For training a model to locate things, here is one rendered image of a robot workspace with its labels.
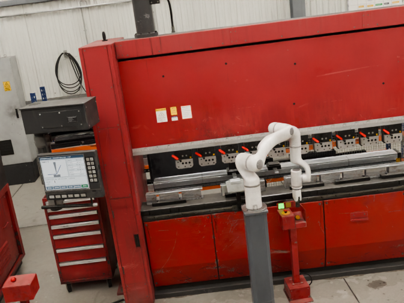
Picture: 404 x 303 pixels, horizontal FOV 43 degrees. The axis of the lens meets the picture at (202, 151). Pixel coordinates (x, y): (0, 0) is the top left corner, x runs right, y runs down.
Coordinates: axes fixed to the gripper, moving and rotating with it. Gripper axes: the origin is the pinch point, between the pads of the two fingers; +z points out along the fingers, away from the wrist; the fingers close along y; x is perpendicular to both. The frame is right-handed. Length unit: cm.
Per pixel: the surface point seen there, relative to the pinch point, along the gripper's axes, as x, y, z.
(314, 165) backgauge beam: 33, -56, -7
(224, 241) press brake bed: -61, -22, 37
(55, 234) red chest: -212, -64, 26
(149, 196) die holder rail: -120, -44, -7
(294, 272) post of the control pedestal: -7, 5, 62
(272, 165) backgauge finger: -6, -56, -14
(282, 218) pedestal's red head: -14.4, 5.5, 7.3
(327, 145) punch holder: 38, -32, -34
